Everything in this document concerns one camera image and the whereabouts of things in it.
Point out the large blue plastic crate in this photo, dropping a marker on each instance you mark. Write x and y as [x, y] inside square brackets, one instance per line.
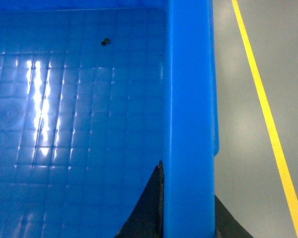
[82, 126]

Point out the small debris in crate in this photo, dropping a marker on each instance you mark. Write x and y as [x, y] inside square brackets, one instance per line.
[105, 42]

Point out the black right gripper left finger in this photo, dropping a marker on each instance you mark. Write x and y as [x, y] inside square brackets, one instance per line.
[146, 219]

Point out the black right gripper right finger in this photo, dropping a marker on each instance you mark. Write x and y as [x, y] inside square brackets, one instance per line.
[226, 225]

